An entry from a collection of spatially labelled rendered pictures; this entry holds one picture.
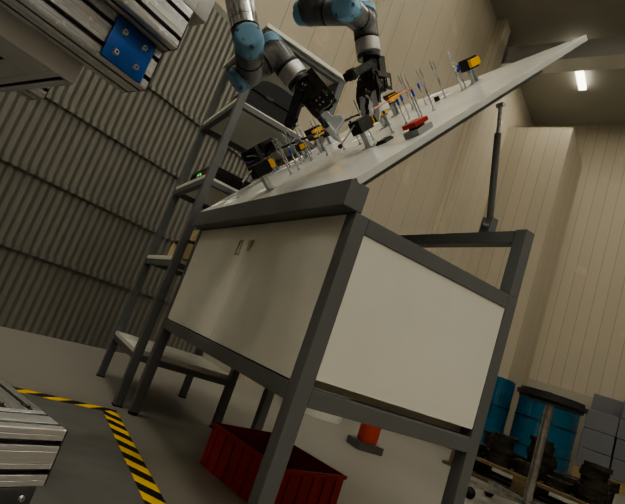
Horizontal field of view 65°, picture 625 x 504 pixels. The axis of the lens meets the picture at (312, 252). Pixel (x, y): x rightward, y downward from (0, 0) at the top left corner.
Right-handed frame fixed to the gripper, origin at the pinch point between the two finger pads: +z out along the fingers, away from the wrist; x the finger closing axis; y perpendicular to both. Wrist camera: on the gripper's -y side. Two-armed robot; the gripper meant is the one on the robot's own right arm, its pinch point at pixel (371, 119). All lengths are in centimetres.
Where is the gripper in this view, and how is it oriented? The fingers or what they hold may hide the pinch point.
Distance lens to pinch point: 155.5
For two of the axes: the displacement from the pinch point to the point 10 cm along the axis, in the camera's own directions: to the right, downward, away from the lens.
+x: -6.1, 0.8, 7.9
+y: 7.8, -0.9, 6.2
